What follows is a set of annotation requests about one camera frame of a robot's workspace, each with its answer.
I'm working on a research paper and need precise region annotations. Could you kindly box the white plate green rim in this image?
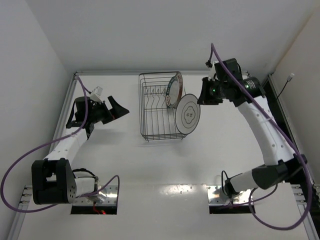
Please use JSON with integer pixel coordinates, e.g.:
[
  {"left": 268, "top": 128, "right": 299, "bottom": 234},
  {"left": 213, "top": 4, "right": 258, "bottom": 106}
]
[{"left": 175, "top": 93, "right": 201, "bottom": 135}]

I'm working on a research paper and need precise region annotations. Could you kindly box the dark green lettered rim plate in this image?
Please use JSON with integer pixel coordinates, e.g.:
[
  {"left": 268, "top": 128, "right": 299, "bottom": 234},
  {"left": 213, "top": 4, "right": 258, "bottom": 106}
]
[{"left": 165, "top": 73, "right": 179, "bottom": 109}]

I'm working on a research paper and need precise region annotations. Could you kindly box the orange sunburst plate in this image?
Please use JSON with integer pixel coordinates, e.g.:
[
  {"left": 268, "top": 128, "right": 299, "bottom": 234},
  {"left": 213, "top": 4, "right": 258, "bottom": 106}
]
[{"left": 175, "top": 71, "right": 183, "bottom": 107}]

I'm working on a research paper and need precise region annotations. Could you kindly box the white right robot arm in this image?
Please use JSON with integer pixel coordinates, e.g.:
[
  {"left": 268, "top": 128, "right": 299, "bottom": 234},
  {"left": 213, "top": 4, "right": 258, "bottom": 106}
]
[{"left": 197, "top": 58, "right": 303, "bottom": 199}]

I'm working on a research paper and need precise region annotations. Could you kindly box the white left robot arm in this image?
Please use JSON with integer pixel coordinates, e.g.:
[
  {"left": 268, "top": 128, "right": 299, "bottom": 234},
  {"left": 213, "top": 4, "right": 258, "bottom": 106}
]
[{"left": 31, "top": 96, "right": 129, "bottom": 205}]

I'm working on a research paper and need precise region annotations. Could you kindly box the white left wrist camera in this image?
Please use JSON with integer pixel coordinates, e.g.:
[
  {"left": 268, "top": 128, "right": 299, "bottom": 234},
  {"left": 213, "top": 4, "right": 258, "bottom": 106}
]
[{"left": 89, "top": 86, "right": 103, "bottom": 103}]

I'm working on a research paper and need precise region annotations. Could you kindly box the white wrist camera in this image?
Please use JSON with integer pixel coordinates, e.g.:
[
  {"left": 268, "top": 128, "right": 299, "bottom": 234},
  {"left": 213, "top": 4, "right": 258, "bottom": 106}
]
[
  {"left": 89, "top": 86, "right": 103, "bottom": 103},
  {"left": 205, "top": 60, "right": 218, "bottom": 80}
]

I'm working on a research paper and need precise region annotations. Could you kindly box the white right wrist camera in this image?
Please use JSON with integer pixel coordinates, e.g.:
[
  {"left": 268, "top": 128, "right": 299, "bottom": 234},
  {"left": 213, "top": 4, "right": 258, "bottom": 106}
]
[{"left": 205, "top": 60, "right": 218, "bottom": 80}]

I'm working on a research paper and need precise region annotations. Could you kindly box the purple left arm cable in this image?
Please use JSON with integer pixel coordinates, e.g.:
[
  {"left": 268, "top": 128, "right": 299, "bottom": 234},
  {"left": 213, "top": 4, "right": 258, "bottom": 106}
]
[{"left": 0, "top": 76, "right": 120, "bottom": 214}]

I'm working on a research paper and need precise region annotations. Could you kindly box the grey wire dish rack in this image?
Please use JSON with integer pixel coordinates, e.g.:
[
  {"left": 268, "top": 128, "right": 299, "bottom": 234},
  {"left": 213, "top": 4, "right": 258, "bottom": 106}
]
[{"left": 138, "top": 71, "right": 187, "bottom": 142}]

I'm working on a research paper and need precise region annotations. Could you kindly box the black wall cable white plug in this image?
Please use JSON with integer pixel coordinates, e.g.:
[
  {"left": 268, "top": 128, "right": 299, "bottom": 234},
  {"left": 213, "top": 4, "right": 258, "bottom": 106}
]
[{"left": 275, "top": 73, "right": 295, "bottom": 101}]

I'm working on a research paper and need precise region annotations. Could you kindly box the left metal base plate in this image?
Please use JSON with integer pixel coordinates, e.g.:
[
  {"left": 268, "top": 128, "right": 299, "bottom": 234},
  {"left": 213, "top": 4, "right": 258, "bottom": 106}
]
[{"left": 72, "top": 185, "right": 119, "bottom": 207}]

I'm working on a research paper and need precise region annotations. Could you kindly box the metal base plate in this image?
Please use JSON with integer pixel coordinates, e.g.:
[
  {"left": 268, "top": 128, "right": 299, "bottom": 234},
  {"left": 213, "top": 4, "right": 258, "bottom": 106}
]
[
  {"left": 72, "top": 185, "right": 119, "bottom": 207},
  {"left": 206, "top": 185, "right": 251, "bottom": 207}
]

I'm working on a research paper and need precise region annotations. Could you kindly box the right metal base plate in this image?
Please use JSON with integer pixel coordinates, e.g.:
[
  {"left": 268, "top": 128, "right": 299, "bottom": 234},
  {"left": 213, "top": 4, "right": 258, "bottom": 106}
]
[{"left": 206, "top": 185, "right": 251, "bottom": 207}]

